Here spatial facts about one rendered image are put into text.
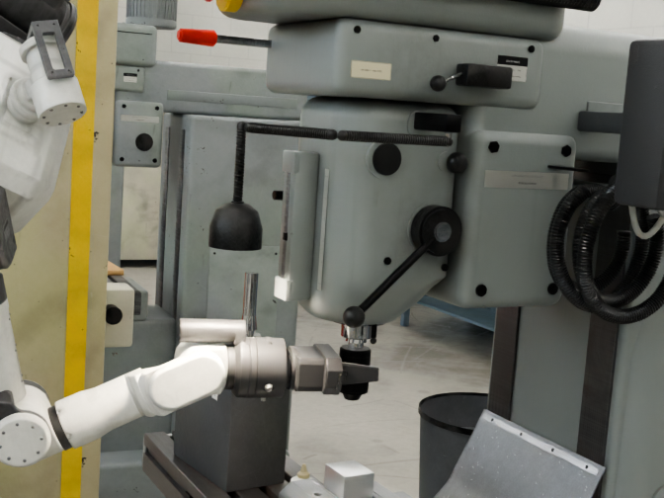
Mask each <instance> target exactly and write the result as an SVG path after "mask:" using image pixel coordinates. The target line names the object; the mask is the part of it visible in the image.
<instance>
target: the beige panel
mask: <svg viewBox="0 0 664 498"><path fill-rule="evenodd" d="M69 2H70V3H72V4H73V5H74V6H75V7H76V8H77V16H78V17H77V23H76V26H75V28H74V30H73V32H72V34H71V36H70V38H69V39H68V41H67V42H66V47H67V50H68V54H69V57H70V60H71V63H72V66H73V69H74V72H75V74H74V75H75V76H76V77H77V79H78V82H79V85H80V88H81V91H82V95H83V98H84V101H85V104H86V107H87V112H86V113H85V115H84V116H83V117H82V118H80V119H79V120H77V121H75V122H73V123H71V125H70V129H69V133H68V136H67V140H66V144H65V148H64V152H63V156H62V160H61V164H60V168H59V172H58V176H57V180H56V184H55V188H54V192H53V193H52V195H51V197H50V199H49V201H48V202H47V203H46V204H45V205H44V206H43V207H42V208H41V210H40V211H39V212H38V213H37V214H36V215H35V216H34V217H33V218H32V219H31V220H30V221H29V222H28V223H27V224H26V225H25V226H24V227H23V228H22V230H21V231H19V232H17V233H15V234H14V235H15V239H16V244H17V250H16V253H15V256H14V259H13V261H12V264H11V265H10V266H9V268H8V269H3V270H0V273H2V274H3V278H4V283H5V288H6V293H7V298H8V303H9V313H11V315H10V318H11V323H12V328H13V333H14V338H15V343H16V344H17V346H16V348H17V353H18V358H19V363H20V369H21V374H23V376H22V378H23V379H26V380H31V381H34V382H36V383H38V384H39V385H40V386H42V387H43V388H44V390H45V391H46V393H47V395H48V398H49V403H50V405H51V406H53V405H55V402H56V401H58V400H60V399H63V398H65V397H67V396H70V395H72V394H74V393H77V392H79V391H83V390H87V389H91V388H94V387H97V386H99V385H101V384H103V379H104V355H105V330H106V305H107V279H108V255H109V230H110V205H111V181H112V156H113V131H114V106H115V81H116V56H117V31H118V7H119V0H70V1H69ZM100 453H101V438H100V439H97V440H95V441H93V442H91V443H88V444H86V445H84V446H82V447H79V448H77V449H74V448H71V449H69V450H64V451H62V452H60V453H58V454H56V455H53V456H50V457H48V458H45V459H43V460H40V461H38V462H37V463H35V464H33V465H30V466H25V467H13V466H9V465H7V464H4V463H3V462H1V461H0V498H99V478H100Z"/></svg>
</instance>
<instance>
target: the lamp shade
mask: <svg viewBox="0 0 664 498"><path fill-rule="evenodd" d="M262 235H263V227H262V223H261V219H260V215H259V212H258V211H256V210H255V209H254V208H253V207H251V206H250V205H249V204H245V203H244V202H234V201H231V203H225V204H223V205H222V206H220V207H218V208H217V209H216V210H215V212H214V215H213V217H212V220H211V222H210V225H209V234H208V246H209V247H211V248H215V249H222V250H232V251H255V250H261V249H262Z"/></svg>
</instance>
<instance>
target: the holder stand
mask: <svg viewBox="0 0 664 498"><path fill-rule="evenodd" d="M289 404H290V391H289V390H288V389H287V388H286V389H285V392H284V395H283V397H282V398H266V401H261V398H256V397H236V396H235V395H234V394H233V393H232V392H231V390H230V389H224V390H223V392H222V393H221V394H212V395H210V396H208V397H206V398H204V399H201V400H199V401H197V402H195V403H192V404H190V405H188V406H186V407H183V408H181V409H179V410H177V411H176V419H175V439H174V455H176V456H177V457H179V458H180V459H181V460H183V461H184V462H185V463H187V464H188V465H189V466H191V467H192V468H194V469H195V470H196V471H198V472H199V473H200V474H202V475H203V476H204V477H206V478H207V479H208V480H210V481H211V482H212V483H214V484H215V485H217V486H218V487H219V488H221V489H222V490H223V491H225V492H232V491H238V490H244V489H250V488H256V487H262V486H268V485H274V484H280V483H284V480H285V465H286V449H287V434H288V418H289Z"/></svg>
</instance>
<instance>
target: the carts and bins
mask: <svg viewBox="0 0 664 498"><path fill-rule="evenodd" d="M487 400H488V393H479V392H448V393H440V394H435V395H431V396H428V397H426V398H424V399H422V400H421V401H420V402H419V407H420V408H419V407H418V413H419V414H420V460H419V498H434V497H435V496H436V494H437V493H438V492H439V491H440V490H441V489H442V488H443V486H444V485H445V484H446V483H447V481H448V480H449V478H450V476H451V474H452V472H453V470H454V468H455V467H456V465H457V462H458V460H459V458H460V456H461V454H462V452H463V450H464V448H465V446H466V444H467V442H468V440H469V438H470V436H471V434H472V432H473V430H474V428H475V426H476V424H477V422H478V420H479V418H480V416H481V414H482V412H483V410H484V409H486V410H487Z"/></svg>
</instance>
